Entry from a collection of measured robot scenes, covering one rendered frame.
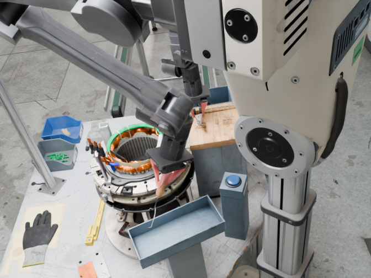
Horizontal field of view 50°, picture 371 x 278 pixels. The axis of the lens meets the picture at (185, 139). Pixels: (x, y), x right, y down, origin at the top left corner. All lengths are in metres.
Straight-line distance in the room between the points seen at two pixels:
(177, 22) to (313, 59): 0.22
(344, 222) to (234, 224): 1.21
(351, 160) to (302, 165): 2.05
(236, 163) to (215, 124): 0.15
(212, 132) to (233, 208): 0.27
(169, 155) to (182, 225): 0.30
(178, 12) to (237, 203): 0.90
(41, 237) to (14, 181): 1.57
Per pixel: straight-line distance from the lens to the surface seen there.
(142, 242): 1.15
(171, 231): 1.16
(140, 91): 0.80
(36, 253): 1.57
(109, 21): 0.51
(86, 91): 3.73
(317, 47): 0.58
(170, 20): 0.45
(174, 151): 0.91
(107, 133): 1.30
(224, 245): 1.40
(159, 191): 1.01
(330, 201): 2.55
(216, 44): 0.42
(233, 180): 1.22
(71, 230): 1.58
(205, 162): 1.38
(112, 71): 0.81
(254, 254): 2.00
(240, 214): 1.30
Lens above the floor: 1.96
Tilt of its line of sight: 42 degrees down
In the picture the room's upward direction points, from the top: 10 degrees counter-clockwise
